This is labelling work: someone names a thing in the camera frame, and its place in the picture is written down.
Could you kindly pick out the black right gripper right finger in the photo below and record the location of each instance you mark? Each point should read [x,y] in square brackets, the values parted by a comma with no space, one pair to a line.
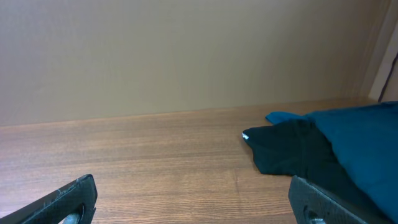
[312,204]

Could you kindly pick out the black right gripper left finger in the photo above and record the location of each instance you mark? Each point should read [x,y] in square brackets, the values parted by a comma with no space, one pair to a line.
[72,203]

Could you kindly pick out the black t-shirt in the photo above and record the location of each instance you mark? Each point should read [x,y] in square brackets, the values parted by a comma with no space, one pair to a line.
[297,147]

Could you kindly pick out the blue garment under black shirt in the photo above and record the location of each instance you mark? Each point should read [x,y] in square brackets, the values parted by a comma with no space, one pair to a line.
[364,140]

